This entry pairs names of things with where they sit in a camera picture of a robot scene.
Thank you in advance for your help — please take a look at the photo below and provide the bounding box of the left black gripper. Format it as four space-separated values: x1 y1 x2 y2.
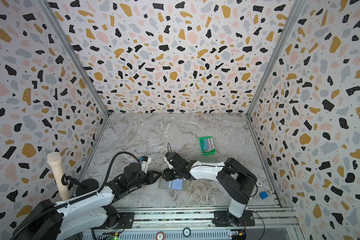
130 169 164 190

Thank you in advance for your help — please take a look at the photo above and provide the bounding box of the grey card holder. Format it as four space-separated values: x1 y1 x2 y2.
159 179 171 190

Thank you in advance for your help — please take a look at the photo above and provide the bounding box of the blue credit card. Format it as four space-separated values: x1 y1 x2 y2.
170 179 187 191

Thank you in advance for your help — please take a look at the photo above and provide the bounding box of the green card tray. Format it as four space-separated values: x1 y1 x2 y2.
199 137 217 156

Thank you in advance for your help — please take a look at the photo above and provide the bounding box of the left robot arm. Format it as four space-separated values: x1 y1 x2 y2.
11 163 162 240

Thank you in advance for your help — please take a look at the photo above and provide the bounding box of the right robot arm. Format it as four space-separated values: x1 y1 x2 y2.
163 152 258 219

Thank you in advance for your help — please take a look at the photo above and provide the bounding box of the cards stack in tray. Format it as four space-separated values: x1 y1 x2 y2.
202 138 215 153

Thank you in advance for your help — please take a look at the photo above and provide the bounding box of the red round marker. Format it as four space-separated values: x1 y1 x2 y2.
155 232 165 240

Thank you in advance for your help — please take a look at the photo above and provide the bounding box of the black microphone stand base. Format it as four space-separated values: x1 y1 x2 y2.
75 179 99 197

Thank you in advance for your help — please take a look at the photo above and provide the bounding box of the green round marker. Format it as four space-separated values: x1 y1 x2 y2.
183 227 191 238

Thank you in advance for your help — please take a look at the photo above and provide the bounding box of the blue tape piece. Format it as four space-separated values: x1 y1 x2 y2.
259 191 269 200

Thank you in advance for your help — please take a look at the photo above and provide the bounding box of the beige microphone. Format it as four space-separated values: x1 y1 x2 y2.
47 152 70 201

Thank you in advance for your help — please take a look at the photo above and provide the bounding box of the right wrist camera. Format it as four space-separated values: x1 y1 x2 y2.
165 152 176 169

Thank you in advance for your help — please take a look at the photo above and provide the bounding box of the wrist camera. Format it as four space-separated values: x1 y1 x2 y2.
165 152 176 169
140 156 152 174

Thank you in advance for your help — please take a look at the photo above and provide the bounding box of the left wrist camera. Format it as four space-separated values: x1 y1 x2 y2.
140 156 152 174

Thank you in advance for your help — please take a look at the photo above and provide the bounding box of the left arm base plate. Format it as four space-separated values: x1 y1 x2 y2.
95 212 135 231

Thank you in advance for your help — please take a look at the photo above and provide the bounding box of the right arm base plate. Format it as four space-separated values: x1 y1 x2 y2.
213 210 255 228

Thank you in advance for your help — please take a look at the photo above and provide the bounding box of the aluminium mounting rail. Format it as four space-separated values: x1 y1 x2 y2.
78 206 304 240

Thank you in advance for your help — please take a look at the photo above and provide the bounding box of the black corrugated cable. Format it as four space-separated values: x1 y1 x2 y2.
10 151 142 240

